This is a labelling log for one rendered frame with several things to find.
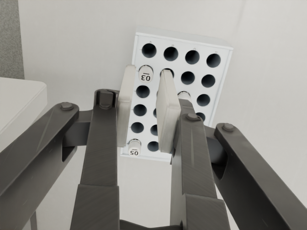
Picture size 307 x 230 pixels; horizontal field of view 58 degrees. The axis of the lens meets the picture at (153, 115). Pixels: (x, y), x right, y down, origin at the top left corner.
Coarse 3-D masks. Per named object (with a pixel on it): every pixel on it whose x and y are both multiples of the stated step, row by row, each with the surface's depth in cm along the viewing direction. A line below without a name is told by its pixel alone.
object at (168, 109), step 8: (168, 72) 20; (160, 80) 21; (168, 80) 19; (160, 88) 20; (168, 88) 17; (160, 96) 19; (168, 96) 16; (176, 96) 16; (160, 104) 19; (168, 104) 15; (176, 104) 15; (160, 112) 18; (168, 112) 15; (176, 112) 15; (160, 120) 17; (168, 120) 15; (176, 120) 15; (160, 128) 17; (168, 128) 15; (160, 136) 16; (168, 136) 16; (160, 144) 16; (168, 144) 16; (168, 152) 16
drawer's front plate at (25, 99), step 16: (0, 80) 21; (16, 80) 22; (0, 96) 19; (16, 96) 19; (32, 96) 19; (0, 112) 17; (16, 112) 17; (32, 112) 19; (0, 128) 15; (16, 128) 17; (0, 144) 15
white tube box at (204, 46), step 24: (144, 48) 27; (168, 48) 27; (192, 48) 24; (216, 48) 24; (192, 72) 25; (216, 72) 25; (144, 96) 26; (192, 96) 26; (216, 96) 26; (144, 120) 27; (144, 144) 28
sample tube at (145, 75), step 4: (140, 68) 24; (144, 68) 23; (148, 68) 24; (140, 72) 23; (144, 72) 23; (148, 72) 23; (152, 72) 24; (140, 76) 23; (144, 76) 23; (148, 76) 23; (152, 76) 23; (140, 80) 23; (144, 80) 23; (148, 80) 23
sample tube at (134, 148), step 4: (132, 140) 28; (136, 140) 27; (132, 144) 27; (136, 144) 27; (140, 144) 27; (128, 148) 27; (132, 148) 26; (136, 148) 26; (140, 148) 27; (128, 152) 27; (132, 152) 27; (136, 152) 27; (140, 152) 27; (132, 156) 27; (136, 156) 27
